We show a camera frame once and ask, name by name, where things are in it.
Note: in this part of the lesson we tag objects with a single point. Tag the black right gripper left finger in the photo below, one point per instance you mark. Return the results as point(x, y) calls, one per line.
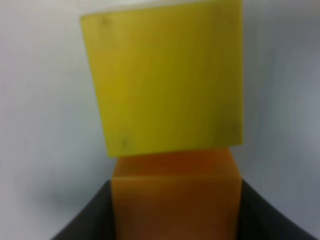
point(95, 222)

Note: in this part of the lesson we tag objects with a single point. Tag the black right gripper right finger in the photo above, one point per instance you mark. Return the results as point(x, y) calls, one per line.
point(259, 220)

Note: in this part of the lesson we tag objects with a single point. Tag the orange block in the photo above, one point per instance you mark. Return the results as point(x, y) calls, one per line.
point(191, 195)

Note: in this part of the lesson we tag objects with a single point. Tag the yellow block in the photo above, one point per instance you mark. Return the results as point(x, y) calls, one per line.
point(168, 78)

